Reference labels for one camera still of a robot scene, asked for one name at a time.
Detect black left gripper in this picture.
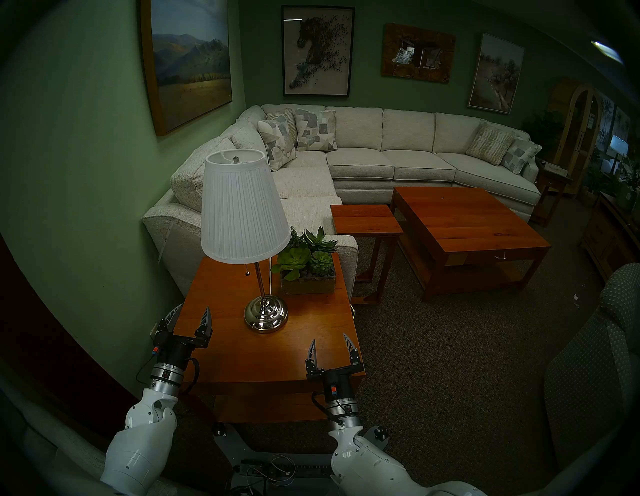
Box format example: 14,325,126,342
152,303,214,374

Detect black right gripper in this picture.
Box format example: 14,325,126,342
305,333,365,404

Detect white shade chrome table lamp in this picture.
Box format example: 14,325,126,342
200,148,292,334

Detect background lamp with white shade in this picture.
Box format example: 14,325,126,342
606,135,630,176

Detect cherry wood end table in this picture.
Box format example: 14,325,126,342
172,252,367,426

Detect succulent plants in wooden planter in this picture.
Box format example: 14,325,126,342
270,226,339,296

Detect robot mobile base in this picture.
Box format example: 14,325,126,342
214,422,392,496

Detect small cherry wood side table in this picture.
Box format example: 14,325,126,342
330,203,404,306

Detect light grey upholstered seat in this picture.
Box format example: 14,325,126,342
0,375,201,496

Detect large cherry wood coffee table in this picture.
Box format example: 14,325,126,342
390,186,552,302

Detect cream sectional sofa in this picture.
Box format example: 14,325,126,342
141,103,543,301

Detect grey patchwork throw pillow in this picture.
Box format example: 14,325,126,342
500,136,542,175
294,108,338,152
256,114,297,172

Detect striped beige throw pillow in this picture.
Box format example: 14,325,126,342
265,108,299,148
465,121,516,167

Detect framed mountain landscape painting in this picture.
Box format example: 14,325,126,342
139,0,233,137

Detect green dotted armchair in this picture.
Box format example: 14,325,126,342
543,262,640,471

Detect dark wooden end table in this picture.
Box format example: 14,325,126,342
530,160,574,227

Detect rustic wood framed mirror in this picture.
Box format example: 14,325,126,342
381,23,456,84

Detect black framed horse artwork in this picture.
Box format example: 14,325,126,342
281,5,355,97

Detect wooden dresser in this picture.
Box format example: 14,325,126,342
580,192,640,281

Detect dark leafy floor plant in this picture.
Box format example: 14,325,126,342
522,110,566,162

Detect framed tree landscape painting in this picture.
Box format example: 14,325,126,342
467,33,526,115

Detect arched wooden display cabinet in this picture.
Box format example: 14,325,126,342
547,77,603,196

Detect potted plant on dresser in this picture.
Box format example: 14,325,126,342
616,162,640,211

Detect ceiling light fixture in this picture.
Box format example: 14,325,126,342
591,40,625,66

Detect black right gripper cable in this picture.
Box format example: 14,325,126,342
311,391,346,427

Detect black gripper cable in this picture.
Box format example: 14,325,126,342
135,356,201,397
311,391,346,427

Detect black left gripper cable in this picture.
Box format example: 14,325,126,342
135,356,201,397

